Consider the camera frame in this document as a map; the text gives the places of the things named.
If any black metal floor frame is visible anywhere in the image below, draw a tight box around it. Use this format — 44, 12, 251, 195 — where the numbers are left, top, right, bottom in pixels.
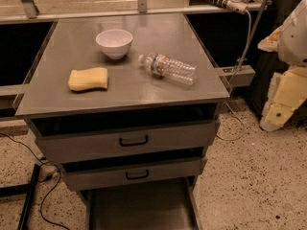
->
0, 165, 40, 230

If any grey top drawer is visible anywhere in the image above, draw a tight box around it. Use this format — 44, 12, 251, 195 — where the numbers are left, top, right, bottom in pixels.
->
34, 103, 219, 163

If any white ceramic bowl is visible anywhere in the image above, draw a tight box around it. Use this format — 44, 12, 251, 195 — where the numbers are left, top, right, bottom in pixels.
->
96, 29, 133, 59

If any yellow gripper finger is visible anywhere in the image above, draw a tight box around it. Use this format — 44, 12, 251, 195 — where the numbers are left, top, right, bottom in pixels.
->
260, 66, 307, 131
257, 26, 281, 52

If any grey bottom drawer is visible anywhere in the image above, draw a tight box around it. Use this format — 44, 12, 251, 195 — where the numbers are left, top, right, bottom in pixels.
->
85, 178, 203, 230

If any black floor cable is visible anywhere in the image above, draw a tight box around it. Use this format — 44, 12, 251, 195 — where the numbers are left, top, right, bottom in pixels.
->
0, 131, 71, 230

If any grey drawer cabinet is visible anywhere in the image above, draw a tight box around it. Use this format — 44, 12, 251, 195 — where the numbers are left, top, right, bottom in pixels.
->
13, 12, 231, 230

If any white power cable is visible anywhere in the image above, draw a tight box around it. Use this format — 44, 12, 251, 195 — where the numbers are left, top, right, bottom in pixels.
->
216, 9, 253, 142

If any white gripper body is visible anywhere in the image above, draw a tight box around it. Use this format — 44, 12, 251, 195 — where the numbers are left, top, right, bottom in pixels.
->
277, 0, 307, 66

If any yellow sponge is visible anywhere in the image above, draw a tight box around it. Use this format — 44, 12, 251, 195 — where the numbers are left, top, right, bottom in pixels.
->
68, 67, 108, 92

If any clear plastic water bottle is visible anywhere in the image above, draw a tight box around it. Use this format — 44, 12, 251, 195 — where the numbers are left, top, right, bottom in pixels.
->
138, 53, 197, 86

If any white power strip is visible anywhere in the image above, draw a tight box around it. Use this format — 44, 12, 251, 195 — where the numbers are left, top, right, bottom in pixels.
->
204, 0, 248, 14

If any grey metal rail frame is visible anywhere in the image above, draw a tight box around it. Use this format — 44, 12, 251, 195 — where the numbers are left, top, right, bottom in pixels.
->
0, 0, 274, 26

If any grey middle drawer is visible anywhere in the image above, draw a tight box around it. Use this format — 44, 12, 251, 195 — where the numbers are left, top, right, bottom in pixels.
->
62, 148, 206, 191

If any grey drawer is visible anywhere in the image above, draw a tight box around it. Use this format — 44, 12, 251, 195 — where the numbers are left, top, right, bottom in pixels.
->
62, 148, 206, 191
85, 178, 203, 230
34, 103, 219, 163

